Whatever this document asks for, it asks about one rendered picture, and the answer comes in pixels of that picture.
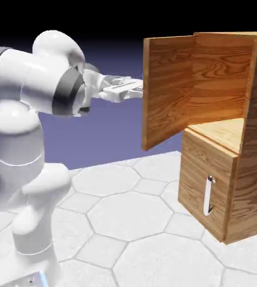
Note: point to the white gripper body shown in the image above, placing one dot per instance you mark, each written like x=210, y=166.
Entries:
x=119, y=89

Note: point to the light wood cabinet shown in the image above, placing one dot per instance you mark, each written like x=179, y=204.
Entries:
x=251, y=157

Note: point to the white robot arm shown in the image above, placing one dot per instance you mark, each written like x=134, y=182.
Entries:
x=25, y=74

